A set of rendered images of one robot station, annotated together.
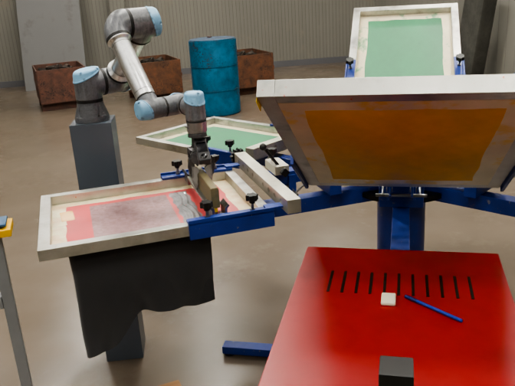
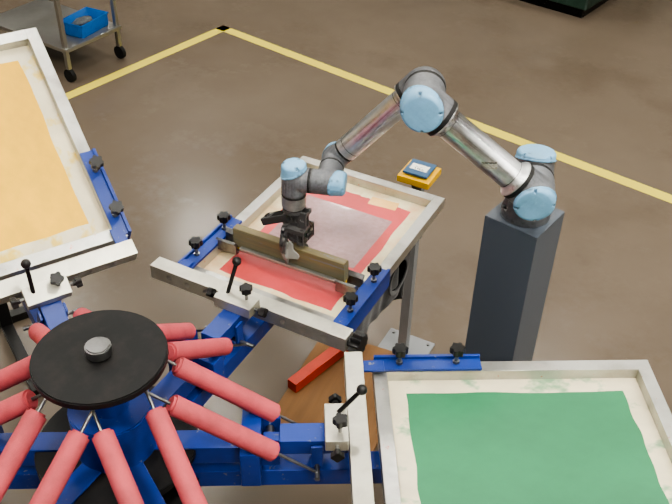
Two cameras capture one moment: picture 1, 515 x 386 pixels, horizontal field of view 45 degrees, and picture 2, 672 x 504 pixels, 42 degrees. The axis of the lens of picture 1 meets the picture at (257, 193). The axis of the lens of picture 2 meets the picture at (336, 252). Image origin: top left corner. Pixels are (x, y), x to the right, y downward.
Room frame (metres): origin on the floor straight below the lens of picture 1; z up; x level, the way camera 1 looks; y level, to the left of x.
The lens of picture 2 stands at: (3.84, -1.28, 2.74)
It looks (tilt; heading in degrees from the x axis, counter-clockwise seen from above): 38 degrees down; 133
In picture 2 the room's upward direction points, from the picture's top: 1 degrees clockwise
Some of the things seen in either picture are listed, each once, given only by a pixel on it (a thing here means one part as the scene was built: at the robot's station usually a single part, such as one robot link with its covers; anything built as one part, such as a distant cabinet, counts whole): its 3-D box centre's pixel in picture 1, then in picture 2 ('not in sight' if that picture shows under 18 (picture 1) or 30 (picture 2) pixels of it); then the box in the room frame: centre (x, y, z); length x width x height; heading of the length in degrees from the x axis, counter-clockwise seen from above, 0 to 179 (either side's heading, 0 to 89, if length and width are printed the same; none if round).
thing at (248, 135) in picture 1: (244, 125); (478, 426); (3.11, 0.04, 1.05); 1.08 x 0.61 x 0.23; 46
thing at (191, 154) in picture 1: (198, 148); (296, 222); (2.27, 0.21, 1.17); 0.09 x 0.08 x 0.12; 16
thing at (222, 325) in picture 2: (290, 175); (226, 324); (2.34, -0.14, 1.02); 0.17 x 0.06 x 0.05; 106
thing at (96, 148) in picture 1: (110, 242); (498, 353); (2.76, 0.72, 0.60); 0.18 x 0.18 x 1.20; 5
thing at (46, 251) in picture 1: (149, 207); (320, 235); (2.19, 0.40, 0.97); 0.79 x 0.58 x 0.04; 106
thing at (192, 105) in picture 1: (194, 106); (294, 178); (2.27, 0.21, 1.33); 0.09 x 0.08 x 0.11; 35
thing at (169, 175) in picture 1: (197, 177); (361, 302); (2.52, 0.25, 0.98); 0.30 x 0.05 x 0.07; 106
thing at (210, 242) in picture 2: (231, 221); (211, 247); (1.98, 0.10, 0.98); 0.30 x 0.05 x 0.07; 106
